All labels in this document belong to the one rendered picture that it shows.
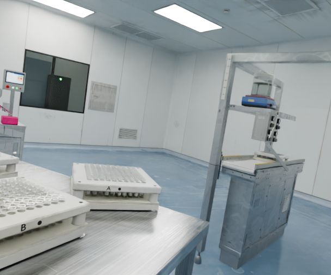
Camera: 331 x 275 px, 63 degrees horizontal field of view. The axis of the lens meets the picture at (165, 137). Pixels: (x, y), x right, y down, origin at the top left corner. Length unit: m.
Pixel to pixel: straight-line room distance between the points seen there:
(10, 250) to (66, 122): 6.14
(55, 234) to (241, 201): 1.84
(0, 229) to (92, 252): 0.17
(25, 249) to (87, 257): 0.11
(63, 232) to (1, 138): 2.96
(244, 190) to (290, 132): 3.56
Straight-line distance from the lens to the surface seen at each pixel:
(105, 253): 0.58
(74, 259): 0.56
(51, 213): 0.56
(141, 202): 0.80
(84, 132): 6.80
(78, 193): 0.76
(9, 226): 0.52
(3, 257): 0.54
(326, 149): 5.44
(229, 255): 2.47
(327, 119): 5.47
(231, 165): 2.14
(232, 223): 2.35
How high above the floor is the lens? 1.15
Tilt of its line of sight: 5 degrees down
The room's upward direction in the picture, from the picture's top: 9 degrees clockwise
